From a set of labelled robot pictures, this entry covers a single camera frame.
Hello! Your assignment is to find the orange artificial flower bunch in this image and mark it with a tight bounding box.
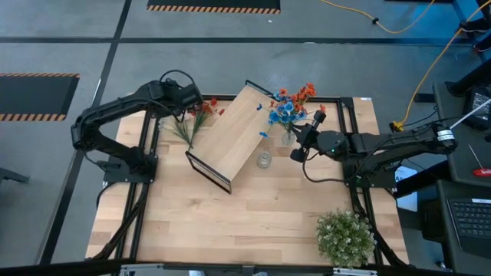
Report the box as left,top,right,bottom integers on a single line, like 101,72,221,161
186,97,226,151
268,81,328,133

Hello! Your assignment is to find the red-handled screwdriver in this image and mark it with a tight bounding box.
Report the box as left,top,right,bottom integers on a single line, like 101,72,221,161
467,144,491,178

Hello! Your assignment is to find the white rod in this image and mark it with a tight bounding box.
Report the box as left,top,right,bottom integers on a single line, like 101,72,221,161
448,98,491,130

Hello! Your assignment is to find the narrow fluted glass vase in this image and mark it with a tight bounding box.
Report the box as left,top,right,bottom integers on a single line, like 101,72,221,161
281,129,298,147

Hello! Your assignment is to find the blue artificial flower bunch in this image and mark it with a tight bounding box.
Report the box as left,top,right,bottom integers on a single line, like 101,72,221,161
255,91,310,140

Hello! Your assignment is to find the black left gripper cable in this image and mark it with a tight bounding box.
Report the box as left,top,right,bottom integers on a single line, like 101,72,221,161
158,68,197,93

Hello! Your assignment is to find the yellow cable with yellow plug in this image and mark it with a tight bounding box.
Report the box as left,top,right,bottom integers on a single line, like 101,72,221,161
389,0,491,133

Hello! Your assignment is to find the grey stand foot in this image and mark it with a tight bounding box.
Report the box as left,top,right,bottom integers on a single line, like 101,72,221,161
0,167,31,185

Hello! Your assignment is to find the black aluminium table frame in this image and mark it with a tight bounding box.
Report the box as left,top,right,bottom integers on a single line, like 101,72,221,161
86,94,408,269

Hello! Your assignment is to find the wide ribbed glass jar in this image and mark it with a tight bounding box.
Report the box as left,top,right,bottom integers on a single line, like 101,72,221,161
256,149,273,169

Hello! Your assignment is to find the white paper sheet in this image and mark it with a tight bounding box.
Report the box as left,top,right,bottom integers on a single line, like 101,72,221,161
394,165,420,212

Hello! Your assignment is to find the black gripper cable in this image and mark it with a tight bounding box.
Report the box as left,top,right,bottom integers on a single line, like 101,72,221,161
302,152,348,184
158,68,197,93

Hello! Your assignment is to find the black hazard-striped floor mat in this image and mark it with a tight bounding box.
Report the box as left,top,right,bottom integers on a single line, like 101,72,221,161
0,72,81,123
146,0,282,15

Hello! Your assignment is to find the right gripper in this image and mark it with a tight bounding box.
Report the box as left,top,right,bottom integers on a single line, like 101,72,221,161
289,110,349,163

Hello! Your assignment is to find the black side desk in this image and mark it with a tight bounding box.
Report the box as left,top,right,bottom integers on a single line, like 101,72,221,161
394,80,491,276

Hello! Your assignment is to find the potted green white-flowered plant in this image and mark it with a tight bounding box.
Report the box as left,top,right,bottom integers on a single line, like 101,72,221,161
315,209,377,268

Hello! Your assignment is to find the wooden shelf black metal frame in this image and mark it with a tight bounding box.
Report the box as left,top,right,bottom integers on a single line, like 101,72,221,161
185,79,281,195

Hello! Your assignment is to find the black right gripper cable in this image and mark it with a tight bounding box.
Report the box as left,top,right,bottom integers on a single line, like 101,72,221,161
302,152,348,184

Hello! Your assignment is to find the yellow cable with black connector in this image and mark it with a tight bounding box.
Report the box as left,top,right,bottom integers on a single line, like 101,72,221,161
319,0,437,35

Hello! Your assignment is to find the black flat device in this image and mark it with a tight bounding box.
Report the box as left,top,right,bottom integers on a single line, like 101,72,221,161
463,86,491,131

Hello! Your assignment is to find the black laptop keyboard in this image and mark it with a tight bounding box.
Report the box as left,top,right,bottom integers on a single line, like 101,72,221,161
446,197,491,260

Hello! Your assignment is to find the white artificial flower bunch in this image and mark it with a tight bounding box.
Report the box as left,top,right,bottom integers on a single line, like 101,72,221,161
157,117,192,145

